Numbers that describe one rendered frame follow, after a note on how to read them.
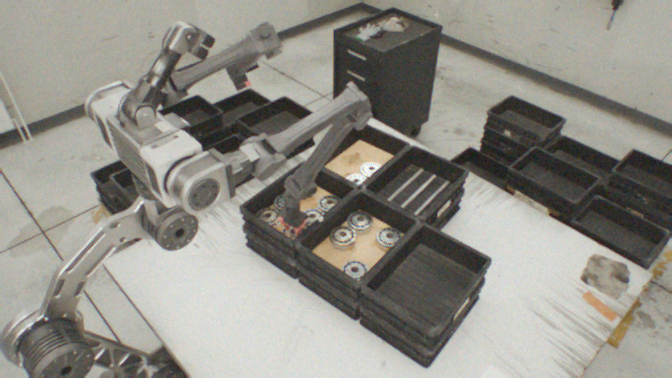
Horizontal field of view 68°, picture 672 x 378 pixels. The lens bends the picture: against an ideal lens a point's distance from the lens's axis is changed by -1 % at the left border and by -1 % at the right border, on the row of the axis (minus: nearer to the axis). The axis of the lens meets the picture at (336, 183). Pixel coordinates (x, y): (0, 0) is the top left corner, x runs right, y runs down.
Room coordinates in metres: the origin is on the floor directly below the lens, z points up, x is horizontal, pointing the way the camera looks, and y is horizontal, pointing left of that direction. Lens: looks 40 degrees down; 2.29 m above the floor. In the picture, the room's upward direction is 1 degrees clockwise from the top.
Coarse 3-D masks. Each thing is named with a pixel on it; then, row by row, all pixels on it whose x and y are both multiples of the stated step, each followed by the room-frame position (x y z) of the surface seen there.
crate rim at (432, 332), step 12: (420, 228) 1.34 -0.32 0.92; (432, 228) 1.34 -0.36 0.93; (408, 240) 1.28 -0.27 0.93; (456, 240) 1.28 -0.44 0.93; (396, 252) 1.22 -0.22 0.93; (480, 252) 1.22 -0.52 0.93; (384, 264) 1.16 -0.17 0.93; (372, 276) 1.11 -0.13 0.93; (480, 276) 1.11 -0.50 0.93; (468, 288) 1.06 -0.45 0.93; (384, 300) 1.01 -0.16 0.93; (396, 312) 0.97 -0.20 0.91; (408, 312) 0.96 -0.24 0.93; (420, 324) 0.92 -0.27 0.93; (444, 324) 0.92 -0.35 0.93; (432, 336) 0.89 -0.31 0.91
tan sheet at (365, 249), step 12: (372, 216) 1.50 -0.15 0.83; (324, 240) 1.36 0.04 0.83; (360, 240) 1.37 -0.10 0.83; (372, 240) 1.37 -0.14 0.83; (324, 252) 1.30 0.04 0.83; (336, 252) 1.30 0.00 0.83; (348, 252) 1.30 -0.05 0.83; (360, 252) 1.30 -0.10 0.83; (372, 252) 1.31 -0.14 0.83; (384, 252) 1.31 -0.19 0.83; (336, 264) 1.24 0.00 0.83; (372, 264) 1.25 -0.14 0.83
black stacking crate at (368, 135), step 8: (368, 128) 2.02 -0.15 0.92; (352, 136) 2.00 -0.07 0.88; (360, 136) 2.04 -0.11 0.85; (368, 136) 2.01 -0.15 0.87; (376, 136) 1.99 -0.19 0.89; (384, 136) 1.96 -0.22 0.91; (344, 144) 1.95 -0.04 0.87; (352, 144) 2.00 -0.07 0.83; (376, 144) 1.98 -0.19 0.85; (384, 144) 1.96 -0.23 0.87; (392, 144) 1.93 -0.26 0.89; (400, 144) 1.90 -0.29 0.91; (336, 152) 1.90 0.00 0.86; (392, 152) 1.93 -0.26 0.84; (328, 160) 1.86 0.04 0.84
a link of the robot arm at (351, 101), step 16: (352, 96) 1.31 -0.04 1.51; (320, 112) 1.24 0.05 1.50; (336, 112) 1.25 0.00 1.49; (352, 112) 1.30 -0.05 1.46; (288, 128) 1.19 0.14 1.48; (304, 128) 1.19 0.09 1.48; (320, 128) 1.22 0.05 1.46; (272, 144) 1.13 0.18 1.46; (288, 144) 1.14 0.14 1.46; (272, 160) 1.08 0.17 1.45; (256, 176) 1.06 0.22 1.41
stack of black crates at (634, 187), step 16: (624, 160) 2.23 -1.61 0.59; (640, 160) 2.28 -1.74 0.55; (656, 160) 2.23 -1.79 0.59; (624, 176) 2.08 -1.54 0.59; (640, 176) 2.21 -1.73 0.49; (656, 176) 2.20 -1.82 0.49; (608, 192) 2.11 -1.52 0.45; (624, 192) 2.06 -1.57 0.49; (640, 192) 2.01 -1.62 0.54; (656, 192) 1.96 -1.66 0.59; (624, 208) 2.03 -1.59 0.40; (640, 208) 1.99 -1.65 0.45; (656, 208) 1.94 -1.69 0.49; (656, 256) 1.90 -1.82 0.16
